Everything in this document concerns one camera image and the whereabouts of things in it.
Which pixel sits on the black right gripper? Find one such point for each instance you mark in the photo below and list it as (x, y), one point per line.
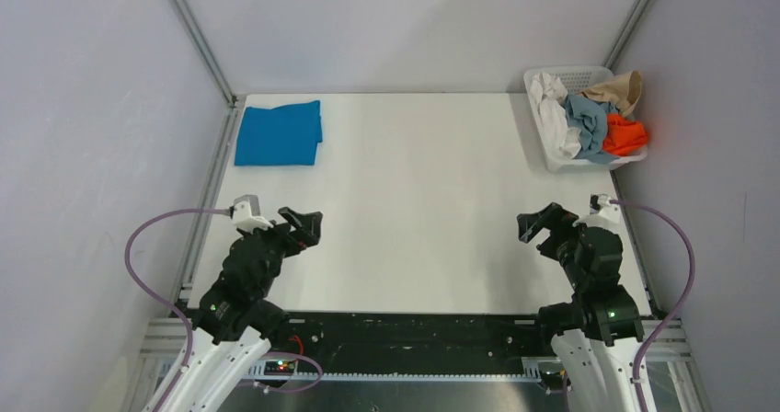
(553, 216)

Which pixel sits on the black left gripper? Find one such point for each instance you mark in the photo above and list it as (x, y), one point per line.
(310, 223)

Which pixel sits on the grey-blue t-shirt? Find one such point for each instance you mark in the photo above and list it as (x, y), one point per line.
(590, 118)

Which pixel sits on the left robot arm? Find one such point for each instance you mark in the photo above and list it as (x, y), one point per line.
(234, 324)

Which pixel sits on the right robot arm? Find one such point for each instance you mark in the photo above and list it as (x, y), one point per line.
(598, 335)

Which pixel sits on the folded blue t-shirt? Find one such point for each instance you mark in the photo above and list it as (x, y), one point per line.
(287, 135)

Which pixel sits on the white plastic laundry basket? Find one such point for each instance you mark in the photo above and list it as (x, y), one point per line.
(574, 78)

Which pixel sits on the orange crumpled t-shirt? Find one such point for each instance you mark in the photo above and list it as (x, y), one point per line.
(624, 136)

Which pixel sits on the white crumpled t-shirt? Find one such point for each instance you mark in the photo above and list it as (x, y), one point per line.
(549, 94)

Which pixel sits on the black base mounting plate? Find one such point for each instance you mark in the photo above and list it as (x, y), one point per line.
(460, 345)

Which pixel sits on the left controller board with leds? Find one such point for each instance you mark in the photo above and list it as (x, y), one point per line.
(280, 368)

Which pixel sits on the beige crumpled t-shirt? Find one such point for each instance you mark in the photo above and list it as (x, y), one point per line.
(624, 91)

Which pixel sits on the right controller board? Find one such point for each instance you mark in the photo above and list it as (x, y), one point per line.
(554, 382)

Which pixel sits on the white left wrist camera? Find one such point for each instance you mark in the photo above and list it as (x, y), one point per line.
(246, 214)

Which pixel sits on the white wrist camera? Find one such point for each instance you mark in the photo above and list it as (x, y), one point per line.
(603, 212)
(246, 214)

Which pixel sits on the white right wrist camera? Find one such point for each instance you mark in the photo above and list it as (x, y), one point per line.
(603, 212)

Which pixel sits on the aluminium front frame rail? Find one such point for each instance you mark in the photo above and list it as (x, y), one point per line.
(166, 336)

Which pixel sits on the right aluminium corner post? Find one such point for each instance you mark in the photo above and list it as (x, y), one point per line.
(627, 31)

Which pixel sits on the aluminium corner post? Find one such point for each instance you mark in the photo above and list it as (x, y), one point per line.
(627, 31)
(192, 28)

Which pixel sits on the left aluminium corner post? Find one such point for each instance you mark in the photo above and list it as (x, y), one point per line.
(192, 28)

